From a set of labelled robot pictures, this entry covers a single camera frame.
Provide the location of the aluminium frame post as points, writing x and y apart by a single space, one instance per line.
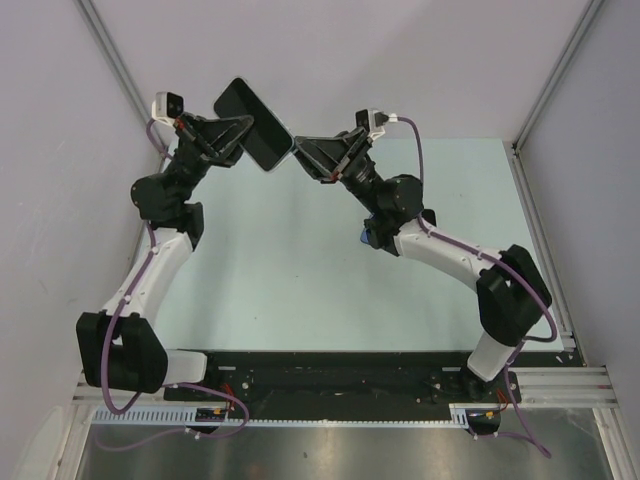
107 46
580 31

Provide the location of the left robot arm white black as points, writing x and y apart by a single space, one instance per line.
118 345

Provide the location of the blue phone without case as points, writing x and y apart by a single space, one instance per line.
368 235

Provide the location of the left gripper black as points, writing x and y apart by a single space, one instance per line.
216 142

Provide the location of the right aluminium frame post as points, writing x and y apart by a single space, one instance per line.
580 31

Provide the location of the aluminium rail front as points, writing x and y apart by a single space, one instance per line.
565 388

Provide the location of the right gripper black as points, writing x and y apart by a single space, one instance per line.
322 159

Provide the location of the left aluminium frame post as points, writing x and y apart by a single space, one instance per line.
107 46

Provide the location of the black phone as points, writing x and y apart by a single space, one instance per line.
268 142

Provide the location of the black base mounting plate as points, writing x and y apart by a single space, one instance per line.
382 385

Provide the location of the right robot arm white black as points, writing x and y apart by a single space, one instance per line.
511 293

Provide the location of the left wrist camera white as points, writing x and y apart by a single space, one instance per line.
167 107

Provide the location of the white slotted cable duct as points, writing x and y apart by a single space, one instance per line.
447 417

